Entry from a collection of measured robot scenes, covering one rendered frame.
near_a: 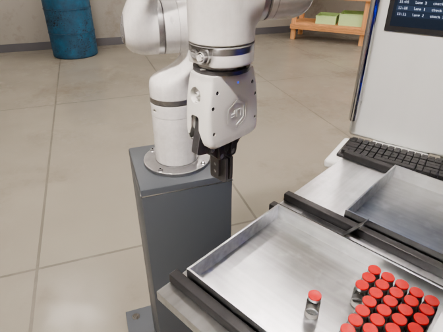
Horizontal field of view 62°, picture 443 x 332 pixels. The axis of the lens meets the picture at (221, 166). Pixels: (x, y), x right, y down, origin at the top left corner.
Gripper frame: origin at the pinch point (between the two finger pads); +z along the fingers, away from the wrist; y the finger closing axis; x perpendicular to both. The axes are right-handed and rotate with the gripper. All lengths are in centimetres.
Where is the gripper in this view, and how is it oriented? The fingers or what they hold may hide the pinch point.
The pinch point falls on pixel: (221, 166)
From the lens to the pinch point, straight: 56.2
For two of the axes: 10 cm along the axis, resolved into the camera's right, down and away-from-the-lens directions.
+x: -7.2, -3.5, 6.0
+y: 6.9, -3.7, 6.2
